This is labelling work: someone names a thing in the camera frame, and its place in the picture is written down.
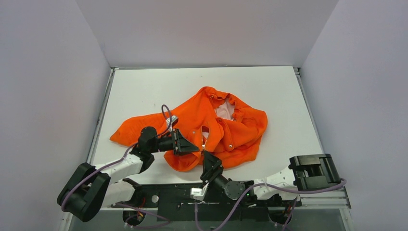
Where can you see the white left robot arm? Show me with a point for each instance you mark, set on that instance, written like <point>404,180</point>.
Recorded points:
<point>91,188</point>

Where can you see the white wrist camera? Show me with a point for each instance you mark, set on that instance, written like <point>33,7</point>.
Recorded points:
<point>198,194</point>
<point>171,122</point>

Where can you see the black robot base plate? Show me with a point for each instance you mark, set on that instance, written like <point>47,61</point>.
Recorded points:
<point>172,203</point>

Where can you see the aluminium table frame rail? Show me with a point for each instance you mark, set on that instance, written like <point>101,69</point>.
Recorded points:
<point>277,90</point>

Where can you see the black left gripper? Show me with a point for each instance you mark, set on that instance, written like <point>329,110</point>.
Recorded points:
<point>175,143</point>

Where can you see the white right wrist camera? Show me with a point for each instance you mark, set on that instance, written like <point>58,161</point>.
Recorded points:
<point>198,194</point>

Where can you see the orange zip-up jacket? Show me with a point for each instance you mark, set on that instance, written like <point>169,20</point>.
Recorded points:
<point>214,121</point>

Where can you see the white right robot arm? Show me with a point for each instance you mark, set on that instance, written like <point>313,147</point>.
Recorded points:
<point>305,174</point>

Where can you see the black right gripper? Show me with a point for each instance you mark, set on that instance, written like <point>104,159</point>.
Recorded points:
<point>210,162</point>

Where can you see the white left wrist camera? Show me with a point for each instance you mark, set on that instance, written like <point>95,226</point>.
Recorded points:
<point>171,122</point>

